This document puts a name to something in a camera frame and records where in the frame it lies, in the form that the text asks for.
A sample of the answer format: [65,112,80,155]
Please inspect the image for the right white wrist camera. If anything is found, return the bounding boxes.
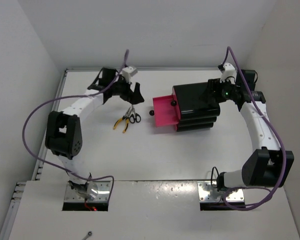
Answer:
[218,62,237,83]

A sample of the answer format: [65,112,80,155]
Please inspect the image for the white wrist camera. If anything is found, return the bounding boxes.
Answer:
[121,66,138,83]
[218,62,237,83]

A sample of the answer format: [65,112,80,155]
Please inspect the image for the purple cable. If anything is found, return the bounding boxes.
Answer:
[22,49,130,198]
[222,46,287,210]

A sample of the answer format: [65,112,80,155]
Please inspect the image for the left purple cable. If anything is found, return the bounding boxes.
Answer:
[22,49,130,198]

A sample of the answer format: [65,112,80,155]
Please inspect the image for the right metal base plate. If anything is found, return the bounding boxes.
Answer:
[197,180,245,204]

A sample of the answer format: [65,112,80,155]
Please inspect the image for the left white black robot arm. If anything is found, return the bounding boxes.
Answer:
[45,65,145,193]

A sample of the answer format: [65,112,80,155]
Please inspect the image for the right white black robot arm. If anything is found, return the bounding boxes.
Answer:
[202,64,294,192]

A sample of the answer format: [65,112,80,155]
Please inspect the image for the black drawer cabinet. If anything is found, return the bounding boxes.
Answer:
[172,82,221,132]

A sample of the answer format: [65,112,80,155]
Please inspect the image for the small metal wrench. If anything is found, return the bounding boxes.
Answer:
[82,231,93,240]

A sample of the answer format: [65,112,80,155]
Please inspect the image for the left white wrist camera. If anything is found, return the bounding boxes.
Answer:
[121,66,138,83]

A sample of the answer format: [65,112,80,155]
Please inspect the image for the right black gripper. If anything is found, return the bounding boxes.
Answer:
[199,76,240,104]

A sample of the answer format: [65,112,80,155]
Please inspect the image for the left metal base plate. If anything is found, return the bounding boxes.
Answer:
[63,181,112,203]

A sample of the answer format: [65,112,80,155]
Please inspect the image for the yellow handled pliers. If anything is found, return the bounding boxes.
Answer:
[113,106,132,134]

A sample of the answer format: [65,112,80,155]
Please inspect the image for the pink top drawer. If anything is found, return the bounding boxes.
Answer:
[170,94,178,107]

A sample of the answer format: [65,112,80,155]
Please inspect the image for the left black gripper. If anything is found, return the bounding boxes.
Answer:
[109,74,143,105]

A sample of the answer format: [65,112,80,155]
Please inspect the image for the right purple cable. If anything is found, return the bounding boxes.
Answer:
[222,46,287,210]

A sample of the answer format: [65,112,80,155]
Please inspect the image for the black handled scissors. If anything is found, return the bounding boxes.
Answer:
[129,105,141,124]

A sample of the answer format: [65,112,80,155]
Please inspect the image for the white front platform board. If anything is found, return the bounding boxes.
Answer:
[9,181,299,240]

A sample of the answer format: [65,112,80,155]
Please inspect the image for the metal base plate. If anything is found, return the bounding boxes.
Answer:
[63,181,112,203]
[197,180,245,204]

